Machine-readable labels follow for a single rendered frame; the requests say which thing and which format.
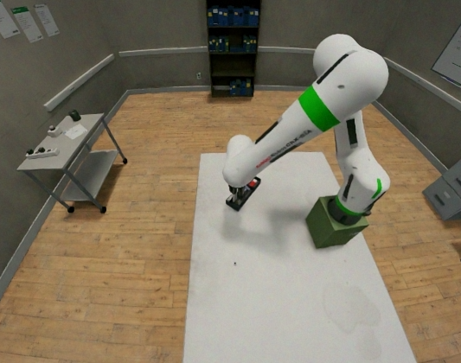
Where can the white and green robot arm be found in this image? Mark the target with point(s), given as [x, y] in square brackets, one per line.
[355, 78]

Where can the dark grey three-compartment bin rack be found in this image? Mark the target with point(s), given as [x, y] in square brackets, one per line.
[229, 200]

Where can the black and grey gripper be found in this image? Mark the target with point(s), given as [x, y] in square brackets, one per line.
[241, 195]

